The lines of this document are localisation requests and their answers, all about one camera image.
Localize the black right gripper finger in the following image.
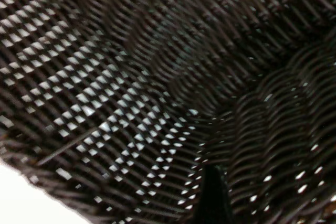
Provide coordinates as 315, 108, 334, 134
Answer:
193, 165, 233, 224

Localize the dark brown wicker basket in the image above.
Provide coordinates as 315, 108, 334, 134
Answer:
0, 0, 336, 224

